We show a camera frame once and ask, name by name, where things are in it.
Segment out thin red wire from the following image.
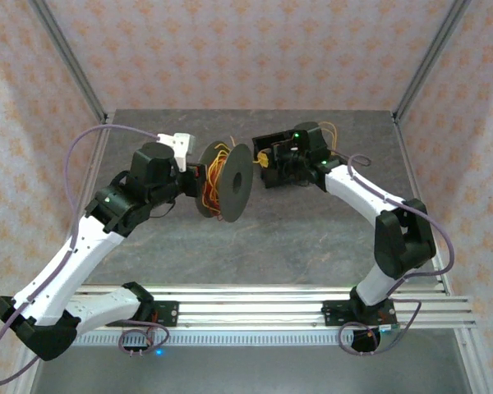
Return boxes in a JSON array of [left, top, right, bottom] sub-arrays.
[[203, 163, 223, 218]]

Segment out thin yellow wire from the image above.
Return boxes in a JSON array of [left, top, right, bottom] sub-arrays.
[[205, 141, 231, 214]]

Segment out grey cable spool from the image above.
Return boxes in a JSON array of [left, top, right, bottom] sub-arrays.
[[195, 141, 255, 223]]

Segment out black divided tray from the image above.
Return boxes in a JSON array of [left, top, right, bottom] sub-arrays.
[[252, 130, 313, 190]]

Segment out grey metal panel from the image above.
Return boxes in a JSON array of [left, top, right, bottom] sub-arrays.
[[24, 344, 473, 394]]

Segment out aluminium table side rail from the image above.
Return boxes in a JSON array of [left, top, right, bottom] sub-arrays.
[[7, 114, 115, 394], [392, 112, 490, 394]]

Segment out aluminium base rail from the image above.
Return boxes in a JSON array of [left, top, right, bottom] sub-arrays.
[[71, 282, 477, 330]]

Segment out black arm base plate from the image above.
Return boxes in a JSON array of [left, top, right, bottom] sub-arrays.
[[322, 300, 397, 328], [105, 300, 180, 328]]

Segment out aluminium frame post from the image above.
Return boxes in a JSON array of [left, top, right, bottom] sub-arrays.
[[392, 0, 473, 124], [27, 0, 110, 124]]

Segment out slotted grey cable duct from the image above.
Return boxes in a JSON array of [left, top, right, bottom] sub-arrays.
[[71, 330, 395, 346]]

